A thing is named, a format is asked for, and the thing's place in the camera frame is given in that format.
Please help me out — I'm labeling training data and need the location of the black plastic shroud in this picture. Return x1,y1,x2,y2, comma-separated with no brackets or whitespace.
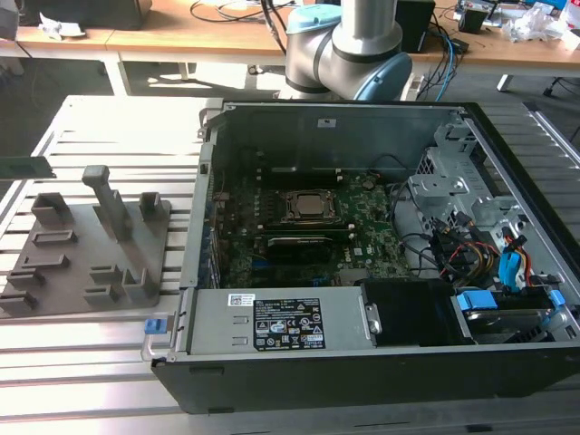
361,277,464,349

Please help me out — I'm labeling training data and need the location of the blue disk carrier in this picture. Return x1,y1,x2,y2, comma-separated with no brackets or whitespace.
456,289,566,319

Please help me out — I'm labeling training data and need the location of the dark metal socket cover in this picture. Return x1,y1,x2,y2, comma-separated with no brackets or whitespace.
279,187,344,224

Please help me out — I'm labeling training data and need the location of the silver power supply unit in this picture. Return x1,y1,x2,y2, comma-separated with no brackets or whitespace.
184,286,381,355

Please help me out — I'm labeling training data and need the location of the black thin wire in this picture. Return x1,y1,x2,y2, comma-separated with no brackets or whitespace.
388,180,443,277

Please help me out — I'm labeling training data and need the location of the silver metal drive cage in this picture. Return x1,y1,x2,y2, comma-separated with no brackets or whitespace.
406,147,532,255

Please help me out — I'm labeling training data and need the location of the crumpled white paper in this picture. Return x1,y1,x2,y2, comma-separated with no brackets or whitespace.
37,12,88,41

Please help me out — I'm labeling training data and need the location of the wooden desk with clutter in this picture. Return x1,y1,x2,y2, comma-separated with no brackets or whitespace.
407,0,580,94

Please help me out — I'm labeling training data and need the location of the wooden desk with white legs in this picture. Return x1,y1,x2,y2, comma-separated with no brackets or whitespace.
0,0,291,97

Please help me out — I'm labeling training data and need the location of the grey plastic parts rack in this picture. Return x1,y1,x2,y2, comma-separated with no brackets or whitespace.
0,164,174,319

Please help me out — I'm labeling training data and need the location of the green RAM stick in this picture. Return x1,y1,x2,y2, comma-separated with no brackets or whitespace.
0,155,57,181

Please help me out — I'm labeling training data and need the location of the small black desk device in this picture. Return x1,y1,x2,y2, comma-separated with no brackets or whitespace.
456,5,491,34

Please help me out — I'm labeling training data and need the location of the silver hard disk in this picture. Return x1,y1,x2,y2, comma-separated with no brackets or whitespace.
466,307,547,342

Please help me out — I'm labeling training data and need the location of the green motherboard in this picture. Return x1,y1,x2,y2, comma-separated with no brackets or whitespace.
211,170,411,290

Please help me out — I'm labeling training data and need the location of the red yellow wire bundle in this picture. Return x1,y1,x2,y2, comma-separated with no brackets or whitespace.
451,241,500,274

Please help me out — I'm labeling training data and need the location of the black speaker box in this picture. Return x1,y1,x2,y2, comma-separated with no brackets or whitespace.
395,0,437,54

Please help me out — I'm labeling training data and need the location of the black open PC case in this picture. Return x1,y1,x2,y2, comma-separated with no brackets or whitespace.
150,100,580,416

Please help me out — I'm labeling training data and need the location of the crumpled clear plastic bag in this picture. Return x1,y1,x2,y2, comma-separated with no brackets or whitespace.
501,2,570,44

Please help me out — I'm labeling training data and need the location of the silver CPU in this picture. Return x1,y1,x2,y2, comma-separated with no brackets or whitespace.
289,191,337,218

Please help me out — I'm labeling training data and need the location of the blue hanging cable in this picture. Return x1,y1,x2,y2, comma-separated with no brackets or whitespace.
438,30,459,103

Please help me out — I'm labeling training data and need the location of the black graphics card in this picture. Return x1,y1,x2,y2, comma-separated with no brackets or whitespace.
266,234,335,265

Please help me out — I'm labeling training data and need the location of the black box on desk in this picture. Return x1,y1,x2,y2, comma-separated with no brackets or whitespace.
7,0,154,32

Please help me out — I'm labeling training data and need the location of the blue flat wire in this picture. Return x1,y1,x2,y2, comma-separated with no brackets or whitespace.
497,250,534,292

